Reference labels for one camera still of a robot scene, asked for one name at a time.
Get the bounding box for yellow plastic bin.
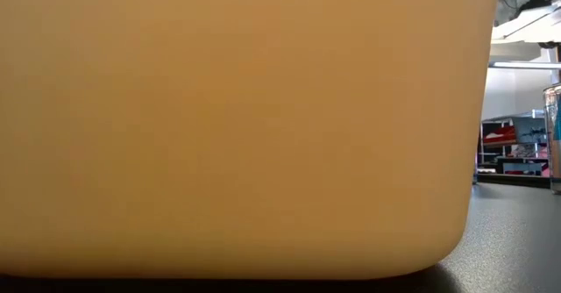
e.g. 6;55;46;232
0;0;501;281

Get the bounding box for ceiling light strip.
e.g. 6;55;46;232
488;61;561;71

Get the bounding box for metal shelf rack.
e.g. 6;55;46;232
477;110;550;176

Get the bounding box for red storage bin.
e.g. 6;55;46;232
483;125;517;145

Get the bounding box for blue silver energy drink can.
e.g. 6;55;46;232
543;83;561;194

